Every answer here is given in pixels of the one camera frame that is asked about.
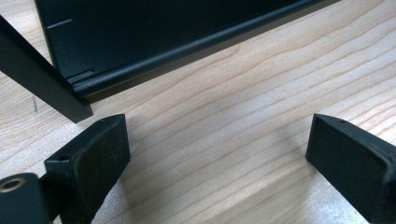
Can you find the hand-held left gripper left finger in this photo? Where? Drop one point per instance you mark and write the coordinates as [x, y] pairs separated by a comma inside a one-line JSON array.
[[93, 168]]

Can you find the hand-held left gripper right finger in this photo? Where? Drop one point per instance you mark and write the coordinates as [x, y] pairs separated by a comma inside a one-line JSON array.
[[351, 161]]

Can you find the black two-tier metal shelf rack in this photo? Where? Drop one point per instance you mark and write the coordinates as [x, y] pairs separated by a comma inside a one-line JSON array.
[[155, 37]]

